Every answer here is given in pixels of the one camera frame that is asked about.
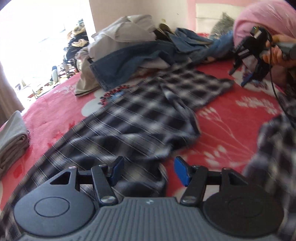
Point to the light blue denim garment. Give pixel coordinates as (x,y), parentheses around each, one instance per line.
(194,39)

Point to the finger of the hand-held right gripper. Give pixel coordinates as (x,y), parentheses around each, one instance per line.
(246,79)
(237,60)

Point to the person's right hand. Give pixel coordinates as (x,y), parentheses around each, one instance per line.
(275,54)

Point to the red floral blanket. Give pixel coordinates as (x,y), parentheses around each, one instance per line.
(231,129)

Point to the clothes pile on wheelchair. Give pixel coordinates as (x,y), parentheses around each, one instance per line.
(78,32)

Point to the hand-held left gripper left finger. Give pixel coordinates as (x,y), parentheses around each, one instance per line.
(116,172)

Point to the grey patterned pillow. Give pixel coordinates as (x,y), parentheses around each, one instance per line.
(222,24)

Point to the beige jacket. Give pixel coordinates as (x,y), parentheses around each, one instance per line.
(86,81)

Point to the dark blue jeans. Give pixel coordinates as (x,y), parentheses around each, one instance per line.
(129,62)

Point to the brown curtain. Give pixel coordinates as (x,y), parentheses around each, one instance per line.
(9,92)

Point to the black white plaid shirt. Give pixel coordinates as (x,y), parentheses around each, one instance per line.
(138,115)

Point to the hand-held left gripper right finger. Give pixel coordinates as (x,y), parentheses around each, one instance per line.
(181,171)

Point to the folded grey cloth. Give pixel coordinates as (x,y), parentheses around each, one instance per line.
(12,143)

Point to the brown garment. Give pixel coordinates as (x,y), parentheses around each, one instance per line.
(163,31)

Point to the pink headboard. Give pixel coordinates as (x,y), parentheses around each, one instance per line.
(192,16)

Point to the black wheelchair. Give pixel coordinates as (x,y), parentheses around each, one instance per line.
(71,55)

